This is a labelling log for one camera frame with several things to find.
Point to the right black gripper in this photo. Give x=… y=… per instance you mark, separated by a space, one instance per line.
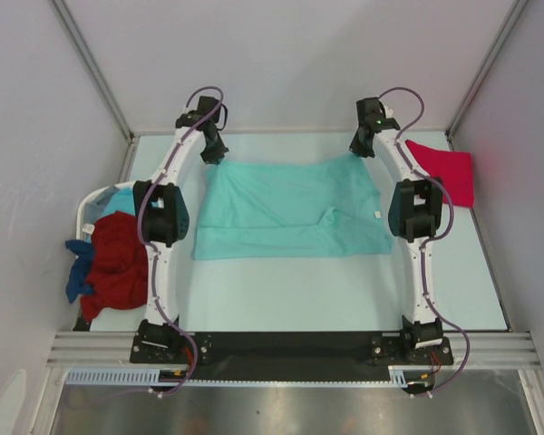
x=358 y=149

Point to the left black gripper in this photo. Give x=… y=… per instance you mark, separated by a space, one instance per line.
x=216 y=157

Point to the teal t-shirt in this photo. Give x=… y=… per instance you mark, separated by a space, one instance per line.
x=265 y=210

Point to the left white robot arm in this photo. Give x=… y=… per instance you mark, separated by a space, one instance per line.
x=163 y=221

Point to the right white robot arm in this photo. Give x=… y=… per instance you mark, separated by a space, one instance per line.
x=414 y=217

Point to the folded red t-shirt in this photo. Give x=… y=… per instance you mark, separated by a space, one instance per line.
x=454 y=168

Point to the light blue t-shirt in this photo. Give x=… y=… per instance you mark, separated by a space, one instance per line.
x=121 y=201

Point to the white laundry basket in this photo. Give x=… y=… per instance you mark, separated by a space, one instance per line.
x=91 y=208

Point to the dark red t-shirt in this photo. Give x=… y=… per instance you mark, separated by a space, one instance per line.
x=119 y=271

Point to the dark blue t-shirt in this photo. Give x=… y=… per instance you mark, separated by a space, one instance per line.
x=83 y=256

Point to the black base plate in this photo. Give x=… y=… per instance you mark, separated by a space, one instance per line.
x=309 y=356

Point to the light blue cable duct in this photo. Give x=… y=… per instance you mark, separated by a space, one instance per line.
x=125 y=377

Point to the aluminium frame rail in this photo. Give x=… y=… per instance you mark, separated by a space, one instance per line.
x=90 y=349

